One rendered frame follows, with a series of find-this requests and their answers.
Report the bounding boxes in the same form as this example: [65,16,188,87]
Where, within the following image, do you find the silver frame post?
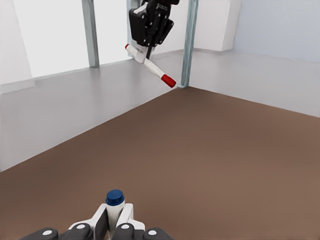
[176,0,200,89]
[81,0,100,69]

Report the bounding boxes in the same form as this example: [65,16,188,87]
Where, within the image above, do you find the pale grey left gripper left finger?
[67,202,110,240]

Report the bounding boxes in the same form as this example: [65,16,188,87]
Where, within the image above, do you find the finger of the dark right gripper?
[147,32,154,61]

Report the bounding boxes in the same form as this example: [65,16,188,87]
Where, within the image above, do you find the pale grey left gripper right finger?
[115,202,146,240]

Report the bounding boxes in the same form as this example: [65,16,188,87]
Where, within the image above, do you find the white marker with red cap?
[124,43,178,89]

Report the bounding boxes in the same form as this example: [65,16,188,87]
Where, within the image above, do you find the finger of the pale right gripper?
[134,43,149,64]

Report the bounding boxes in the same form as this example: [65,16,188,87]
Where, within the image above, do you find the white marker with blue cap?
[105,189,126,235]

